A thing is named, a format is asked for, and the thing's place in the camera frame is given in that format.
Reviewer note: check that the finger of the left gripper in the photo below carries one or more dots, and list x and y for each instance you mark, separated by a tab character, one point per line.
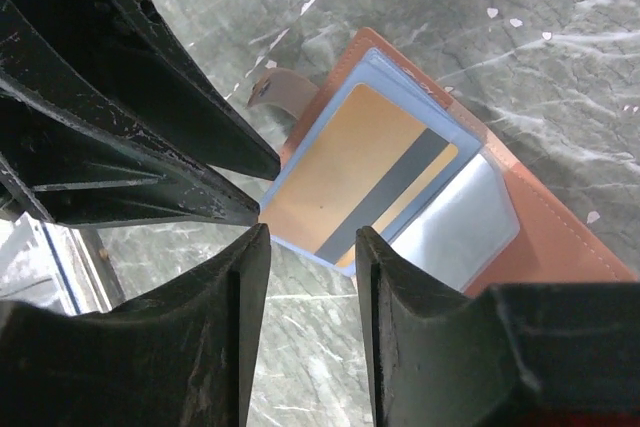
182	106
73	157

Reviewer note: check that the gold credit card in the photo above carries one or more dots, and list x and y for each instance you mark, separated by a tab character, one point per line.
363	169

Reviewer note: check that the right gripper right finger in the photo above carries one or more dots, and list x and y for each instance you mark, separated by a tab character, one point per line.
515	355

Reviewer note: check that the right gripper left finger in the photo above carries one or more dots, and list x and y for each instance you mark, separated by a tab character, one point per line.
182	354

